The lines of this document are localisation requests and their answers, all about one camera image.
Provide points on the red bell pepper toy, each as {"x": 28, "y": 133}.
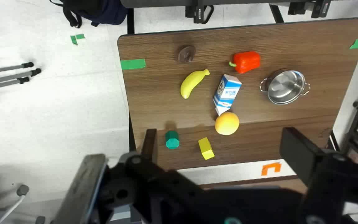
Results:
{"x": 245, "y": 62}

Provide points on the green floor tape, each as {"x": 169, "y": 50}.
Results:
{"x": 75, "y": 39}

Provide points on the silver metal pot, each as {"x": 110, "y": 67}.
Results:
{"x": 285, "y": 86}

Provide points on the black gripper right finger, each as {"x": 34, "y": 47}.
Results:
{"x": 317, "y": 169}

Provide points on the blue white milk carton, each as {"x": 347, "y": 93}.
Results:
{"x": 226, "y": 93}

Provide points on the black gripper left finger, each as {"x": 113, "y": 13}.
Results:
{"x": 152, "y": 184}

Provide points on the tripod legs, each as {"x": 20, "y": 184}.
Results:
{"x": 18, "y": 74}

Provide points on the wooden table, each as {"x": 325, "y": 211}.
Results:
{"x": 321, "y": 50}

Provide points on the yellow banana toy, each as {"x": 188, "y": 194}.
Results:
{"x": 192, "y": 82}

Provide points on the brown round plush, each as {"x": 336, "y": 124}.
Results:
{"x": 187, "y": 54}

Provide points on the yellow rectangular block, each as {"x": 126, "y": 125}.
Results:
{"x": 205, "y": 149}

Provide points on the green tape strip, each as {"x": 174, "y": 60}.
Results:
{"x": 136, "y": 64}

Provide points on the black backpack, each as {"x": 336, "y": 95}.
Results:
{"x": 97, "y": 12}

